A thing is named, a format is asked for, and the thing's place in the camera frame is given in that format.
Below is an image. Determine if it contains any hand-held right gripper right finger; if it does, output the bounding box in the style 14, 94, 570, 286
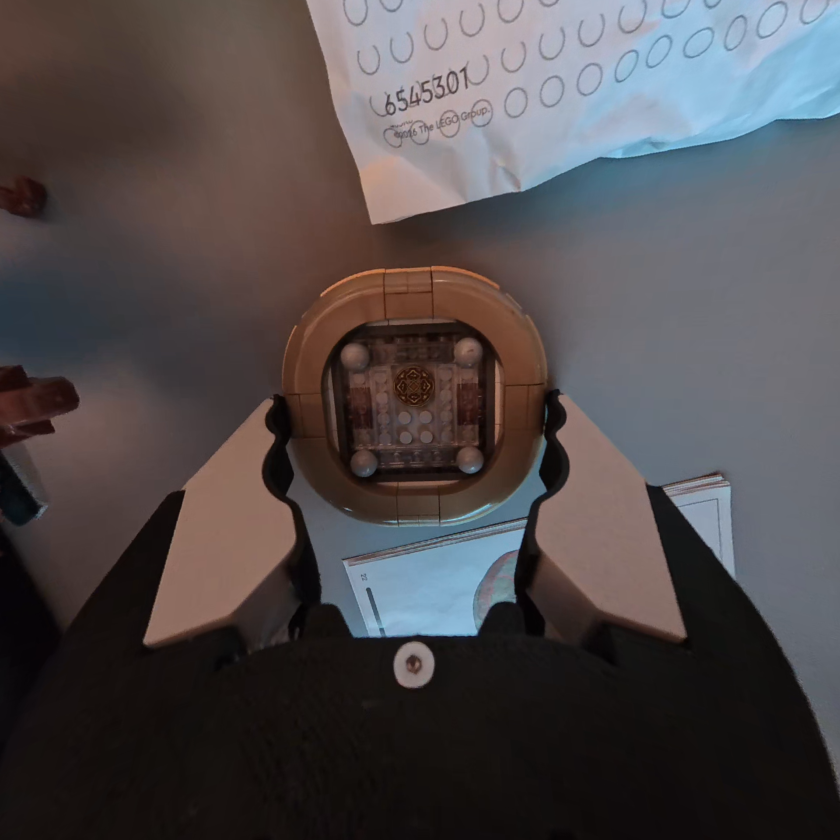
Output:
515, 387, 689, 647

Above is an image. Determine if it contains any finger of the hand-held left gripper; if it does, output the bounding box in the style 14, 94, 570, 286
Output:
0, 433, 51, 526

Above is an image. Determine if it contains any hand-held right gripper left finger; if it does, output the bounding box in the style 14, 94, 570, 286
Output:
142, 392, 322, 652

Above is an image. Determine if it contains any brown brick ring base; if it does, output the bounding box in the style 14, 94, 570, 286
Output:
0, 176, 81, 442

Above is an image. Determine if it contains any tan brick pot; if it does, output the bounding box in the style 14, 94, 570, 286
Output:
282, 266, 550, 528

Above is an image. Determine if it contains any white instruction booklet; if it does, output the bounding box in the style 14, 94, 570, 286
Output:
343, 472, 737, 639

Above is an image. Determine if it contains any white printed paper bag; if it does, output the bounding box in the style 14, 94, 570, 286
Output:
305, 0, 840, 226

